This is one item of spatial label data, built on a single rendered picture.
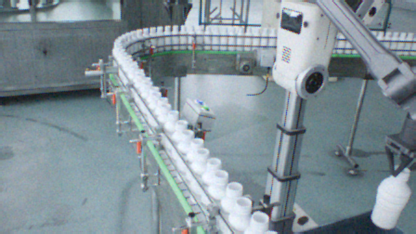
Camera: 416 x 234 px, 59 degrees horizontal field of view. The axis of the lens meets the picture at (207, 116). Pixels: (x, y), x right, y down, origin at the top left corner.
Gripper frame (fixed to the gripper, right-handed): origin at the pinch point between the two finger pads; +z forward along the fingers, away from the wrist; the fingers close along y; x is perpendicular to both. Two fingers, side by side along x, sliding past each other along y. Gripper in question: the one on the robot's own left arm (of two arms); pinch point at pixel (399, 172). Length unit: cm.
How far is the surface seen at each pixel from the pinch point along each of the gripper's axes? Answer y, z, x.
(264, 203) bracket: -28.6, 12.9, 12.7
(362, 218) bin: 10.2, 28.5, 12.4
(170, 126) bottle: -40, 12, 56
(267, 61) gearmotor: 65, 29, 160
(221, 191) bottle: -39.3, 9.4, 16.5
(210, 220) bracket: -43.8, 13.6, 12.0
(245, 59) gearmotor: 53, 30, 170
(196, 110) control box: -26, 13, 68
